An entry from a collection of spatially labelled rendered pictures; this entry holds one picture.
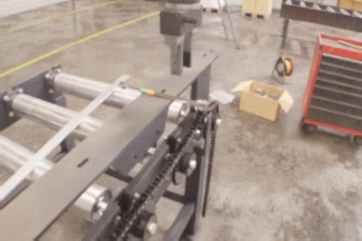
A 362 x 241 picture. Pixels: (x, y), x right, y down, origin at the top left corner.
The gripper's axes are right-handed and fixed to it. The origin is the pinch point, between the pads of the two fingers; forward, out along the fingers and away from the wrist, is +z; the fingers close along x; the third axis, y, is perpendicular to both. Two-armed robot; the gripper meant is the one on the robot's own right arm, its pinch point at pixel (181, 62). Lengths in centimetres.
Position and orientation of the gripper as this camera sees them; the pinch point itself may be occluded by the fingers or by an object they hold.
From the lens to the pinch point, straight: 64.8
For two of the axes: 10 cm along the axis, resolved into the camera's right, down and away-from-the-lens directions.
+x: 4.1, -4.4, 8.0
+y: 9.1, 2.2, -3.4
